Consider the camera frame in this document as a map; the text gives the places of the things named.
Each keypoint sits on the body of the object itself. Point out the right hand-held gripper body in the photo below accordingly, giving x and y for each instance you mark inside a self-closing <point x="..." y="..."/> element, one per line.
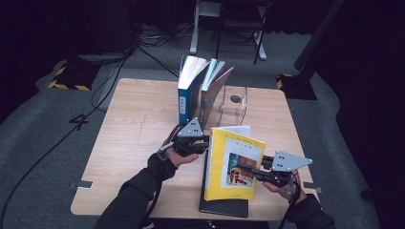
<point x="286" y="163"/>

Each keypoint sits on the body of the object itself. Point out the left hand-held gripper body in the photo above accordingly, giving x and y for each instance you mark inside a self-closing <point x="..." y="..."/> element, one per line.
<point x="189" y="143"/>

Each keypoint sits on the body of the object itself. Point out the yellow book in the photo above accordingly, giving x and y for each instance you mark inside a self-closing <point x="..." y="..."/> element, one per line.
<point x="223" y="152"/>

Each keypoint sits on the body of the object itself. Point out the clear acrylic book rack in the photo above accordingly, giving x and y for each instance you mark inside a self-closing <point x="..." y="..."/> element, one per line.
<point x="234" y="108"/>

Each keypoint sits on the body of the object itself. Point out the red blue illustrated book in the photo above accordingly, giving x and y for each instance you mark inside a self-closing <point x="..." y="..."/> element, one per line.
<point x="211" y="92"/>

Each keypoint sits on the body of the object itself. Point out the black book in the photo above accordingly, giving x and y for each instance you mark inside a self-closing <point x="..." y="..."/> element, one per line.
<point x="223" y="208"/>

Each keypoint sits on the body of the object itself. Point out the person's left hand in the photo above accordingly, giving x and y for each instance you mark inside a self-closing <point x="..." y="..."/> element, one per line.
<point x="180" y="160"/>

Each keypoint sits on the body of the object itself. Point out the person's right hand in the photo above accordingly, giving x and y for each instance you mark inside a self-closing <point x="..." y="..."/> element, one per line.
<point x="286" y="192"/>

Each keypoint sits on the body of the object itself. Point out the black pole stand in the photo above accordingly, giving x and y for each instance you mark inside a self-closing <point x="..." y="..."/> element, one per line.
<point x="313" y="41"/>

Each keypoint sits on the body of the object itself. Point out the black yellow striped base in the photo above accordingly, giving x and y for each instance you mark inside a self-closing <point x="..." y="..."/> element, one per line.
<point x="74" y="76"/>

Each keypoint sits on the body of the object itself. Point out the dark equipment stand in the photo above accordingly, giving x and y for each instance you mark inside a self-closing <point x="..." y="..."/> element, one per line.
<point x="105" y="31"/>

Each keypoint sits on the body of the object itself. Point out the grey table bracket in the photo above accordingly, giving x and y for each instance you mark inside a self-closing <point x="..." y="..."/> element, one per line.
<point x="81" y="184"/>
<point x="313" y="187"/>

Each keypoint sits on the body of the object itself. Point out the white desk leg frame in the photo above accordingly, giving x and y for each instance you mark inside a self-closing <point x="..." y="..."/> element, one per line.
<point x="194" y="31"/>

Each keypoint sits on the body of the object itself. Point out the black metal chair frame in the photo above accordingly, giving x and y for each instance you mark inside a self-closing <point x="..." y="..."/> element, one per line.
<point x="219" y="31"/>

